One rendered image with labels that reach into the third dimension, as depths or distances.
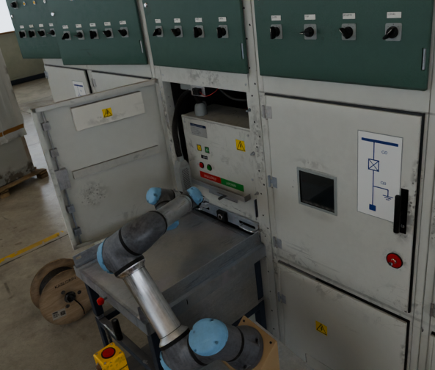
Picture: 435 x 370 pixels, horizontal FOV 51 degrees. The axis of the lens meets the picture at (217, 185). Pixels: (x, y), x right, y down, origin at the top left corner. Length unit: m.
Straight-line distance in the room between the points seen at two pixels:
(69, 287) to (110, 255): 1.65
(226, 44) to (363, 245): 0.93
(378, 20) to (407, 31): 0.09
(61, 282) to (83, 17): 1.65
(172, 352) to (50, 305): 1.75
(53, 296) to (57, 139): 1.28
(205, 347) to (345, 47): 1.03
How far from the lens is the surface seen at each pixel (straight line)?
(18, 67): 13.34
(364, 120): 1.54
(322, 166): 1.70
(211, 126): 2.17
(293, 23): 1.62
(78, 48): 2.68
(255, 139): 1.91
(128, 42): 2.40
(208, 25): 1.92
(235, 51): 1.83
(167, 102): 2.34
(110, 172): 2.37
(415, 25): 1.40
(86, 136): 2.29
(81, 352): 3.13
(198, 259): 2.11
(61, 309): 3.28
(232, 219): 2.29
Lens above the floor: 2.02
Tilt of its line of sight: 25 degrees down
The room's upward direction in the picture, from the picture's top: 8 degrees counter-clockwise
